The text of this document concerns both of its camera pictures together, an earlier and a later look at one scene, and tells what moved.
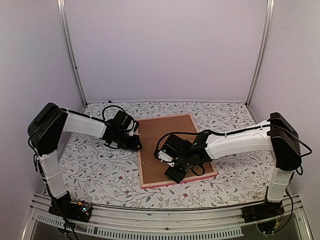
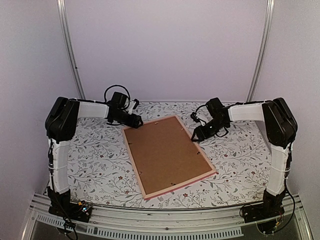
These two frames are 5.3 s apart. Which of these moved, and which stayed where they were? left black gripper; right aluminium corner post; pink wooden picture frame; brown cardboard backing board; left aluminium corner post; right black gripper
Moved: pink wooden picture frame; left black gripper; right black gripper; brown cardboard backing board
Stayed: right aluminium corner post; left aluminium corner post
